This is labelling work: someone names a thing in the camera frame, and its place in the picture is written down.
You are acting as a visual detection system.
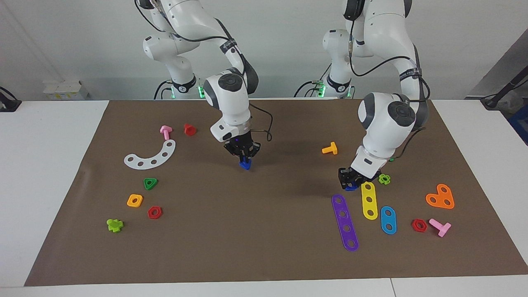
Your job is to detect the purple four-hole plate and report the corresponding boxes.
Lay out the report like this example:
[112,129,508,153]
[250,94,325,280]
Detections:
[331,194,359,252]

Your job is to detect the white curved five-hole plate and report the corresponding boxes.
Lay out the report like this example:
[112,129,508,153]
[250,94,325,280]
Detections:
[124,139,177,170]

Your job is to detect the blue two-hole plate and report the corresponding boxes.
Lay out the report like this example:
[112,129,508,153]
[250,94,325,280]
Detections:
[380,206,397,235]

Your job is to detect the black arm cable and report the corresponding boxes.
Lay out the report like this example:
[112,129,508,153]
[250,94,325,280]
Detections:
[134,0,273,143]
[348,16,431,162]

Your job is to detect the yellow three-hole plate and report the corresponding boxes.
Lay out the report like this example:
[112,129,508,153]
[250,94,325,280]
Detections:
[361,181,379,220]

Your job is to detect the white power strip box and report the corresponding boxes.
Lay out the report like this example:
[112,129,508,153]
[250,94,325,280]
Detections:
[43,80,89,100]

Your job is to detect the blue crate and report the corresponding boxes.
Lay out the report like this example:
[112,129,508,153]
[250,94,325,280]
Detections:
[508,105,528,146]

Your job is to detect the black left base cable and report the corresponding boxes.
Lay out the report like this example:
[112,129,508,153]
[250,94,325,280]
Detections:
[294,68,330,98]

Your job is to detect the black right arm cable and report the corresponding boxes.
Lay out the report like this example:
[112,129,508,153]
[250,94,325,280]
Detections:
[134,0,273,143]

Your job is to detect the orange angled three-hole plate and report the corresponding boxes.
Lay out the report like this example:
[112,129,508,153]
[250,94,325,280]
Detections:
[425,184,455,210]

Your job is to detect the brown table mat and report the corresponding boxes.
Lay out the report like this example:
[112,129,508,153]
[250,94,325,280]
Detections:
[24,98,528,286]

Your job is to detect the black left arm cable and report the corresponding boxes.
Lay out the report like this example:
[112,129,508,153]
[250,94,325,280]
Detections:
[348,16,431,162]

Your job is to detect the black base cable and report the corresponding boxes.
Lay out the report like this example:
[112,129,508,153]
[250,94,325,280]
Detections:
[153,80,176,100]
[294,68,330,98]

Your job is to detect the black right base cable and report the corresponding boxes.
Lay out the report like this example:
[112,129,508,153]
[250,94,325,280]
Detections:
[153,80,176,100]

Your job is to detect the black stand pole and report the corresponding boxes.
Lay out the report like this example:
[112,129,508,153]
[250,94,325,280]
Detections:
[481,68,528,108]

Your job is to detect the black clamp device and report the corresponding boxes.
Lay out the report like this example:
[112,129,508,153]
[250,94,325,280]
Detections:
[0,87,22,113]

